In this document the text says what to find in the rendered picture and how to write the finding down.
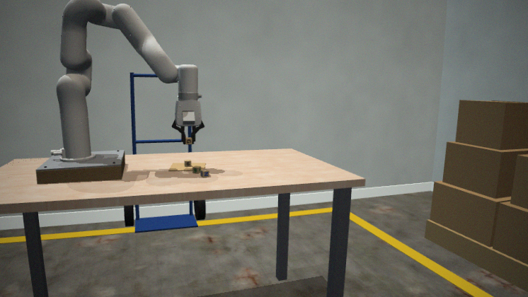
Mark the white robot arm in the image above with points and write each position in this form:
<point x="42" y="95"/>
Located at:
<point x="72" y="89"/>

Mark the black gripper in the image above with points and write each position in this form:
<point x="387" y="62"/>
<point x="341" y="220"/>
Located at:
<point x="190" y="105"/>

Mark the tan flat mat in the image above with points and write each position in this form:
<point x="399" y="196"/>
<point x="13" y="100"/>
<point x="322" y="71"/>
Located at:
<point x="181" y="166"/>

